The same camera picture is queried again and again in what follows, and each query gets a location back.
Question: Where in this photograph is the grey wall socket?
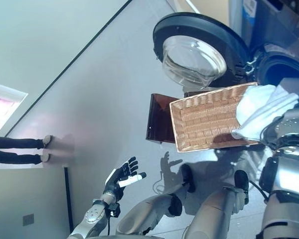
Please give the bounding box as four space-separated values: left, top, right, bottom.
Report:
22 213 35 227

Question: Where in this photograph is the grey front-load washing machine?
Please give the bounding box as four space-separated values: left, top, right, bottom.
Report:
240 0 299 118

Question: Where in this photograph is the silver right robot leg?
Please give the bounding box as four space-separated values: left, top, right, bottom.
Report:
183 170 250 239

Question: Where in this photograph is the silver robot leg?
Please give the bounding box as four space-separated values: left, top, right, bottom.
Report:
183 170 250 239
116 164 196 236

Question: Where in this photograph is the silver left robot leg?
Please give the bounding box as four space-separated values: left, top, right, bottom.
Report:
116 164 196 236

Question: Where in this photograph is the white garment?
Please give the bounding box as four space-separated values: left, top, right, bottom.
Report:
231 84 299 140

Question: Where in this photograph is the white framed window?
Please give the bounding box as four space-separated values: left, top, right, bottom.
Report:
0 81 28 137

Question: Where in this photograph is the thin grey floor cable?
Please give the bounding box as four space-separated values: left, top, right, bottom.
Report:
152 178 166 195

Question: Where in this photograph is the white appliance cabinet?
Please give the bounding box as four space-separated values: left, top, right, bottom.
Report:
229 0 243 28

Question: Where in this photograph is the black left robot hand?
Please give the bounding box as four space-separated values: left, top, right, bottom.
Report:
103 156 148 200

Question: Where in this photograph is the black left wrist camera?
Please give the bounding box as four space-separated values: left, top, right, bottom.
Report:
108 202 121 218

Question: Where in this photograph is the round glass washer door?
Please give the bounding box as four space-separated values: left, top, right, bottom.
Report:
152 12 253 92

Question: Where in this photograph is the wicker laundry basket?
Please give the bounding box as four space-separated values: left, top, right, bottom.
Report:
169 81 261 153

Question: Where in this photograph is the white panel black edge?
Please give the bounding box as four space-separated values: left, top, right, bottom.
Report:
0 165 74 239

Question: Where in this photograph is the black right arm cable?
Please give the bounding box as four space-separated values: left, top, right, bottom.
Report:
249 180 271 203

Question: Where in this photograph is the blue white energy label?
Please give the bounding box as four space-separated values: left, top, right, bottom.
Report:
241 0 259 18

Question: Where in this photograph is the brown acrylic stand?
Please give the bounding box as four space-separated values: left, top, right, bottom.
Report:
146 93 185 145

